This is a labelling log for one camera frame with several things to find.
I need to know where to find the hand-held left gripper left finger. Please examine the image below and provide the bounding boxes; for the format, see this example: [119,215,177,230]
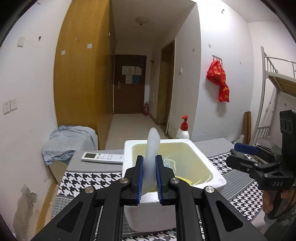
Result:
[31,155,144,241]

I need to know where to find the blue face mask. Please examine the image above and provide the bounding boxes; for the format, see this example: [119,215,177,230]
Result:
[163,158,178,173]

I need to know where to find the wooden wardrobe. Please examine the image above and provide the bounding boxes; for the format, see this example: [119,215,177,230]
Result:
[53,0,117,149]

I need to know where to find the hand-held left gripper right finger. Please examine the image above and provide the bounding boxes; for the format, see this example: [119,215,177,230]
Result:
[155,155,269,241]

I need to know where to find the wide white paper notice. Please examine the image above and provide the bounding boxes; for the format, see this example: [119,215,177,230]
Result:
[122,66,142,75]

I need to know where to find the white foam box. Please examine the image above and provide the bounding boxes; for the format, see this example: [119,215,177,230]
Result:
[122,138,227,232]

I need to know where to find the wooden side door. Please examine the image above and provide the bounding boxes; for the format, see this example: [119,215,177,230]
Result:
[157,39,176,137]

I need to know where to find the houndstooth grey tablecloth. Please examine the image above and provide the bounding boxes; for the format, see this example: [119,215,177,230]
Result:
[50,138,266,241]

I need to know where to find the person's right hand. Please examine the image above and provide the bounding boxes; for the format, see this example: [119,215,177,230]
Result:
[262,190,273,215]

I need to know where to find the yellow mesh cloth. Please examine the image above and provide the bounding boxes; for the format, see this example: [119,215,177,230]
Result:
[174,176,192,185]

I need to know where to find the metal bunk bed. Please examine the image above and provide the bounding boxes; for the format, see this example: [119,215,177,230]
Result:
[251,46,296,151]

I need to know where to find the white remote control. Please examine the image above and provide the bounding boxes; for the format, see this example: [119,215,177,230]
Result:
[81,152,124,164]

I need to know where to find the wooden boards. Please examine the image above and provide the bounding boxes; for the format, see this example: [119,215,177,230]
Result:
[243,112,251,144]

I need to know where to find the light blue cloth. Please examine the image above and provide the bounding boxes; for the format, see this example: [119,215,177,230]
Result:
[42,125,97,165]

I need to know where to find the red plastic bags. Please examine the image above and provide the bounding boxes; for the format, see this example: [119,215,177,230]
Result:
[206,59,230,103]

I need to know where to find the white pump bottle red cap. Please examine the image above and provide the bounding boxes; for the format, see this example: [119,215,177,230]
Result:
[176,115,190,140]

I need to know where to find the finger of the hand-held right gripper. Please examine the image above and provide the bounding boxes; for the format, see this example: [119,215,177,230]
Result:
[226,149,281,175]
[233,143,281,163]

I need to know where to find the dark brown door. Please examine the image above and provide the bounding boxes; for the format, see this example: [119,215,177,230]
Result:
[112,54,147,114]

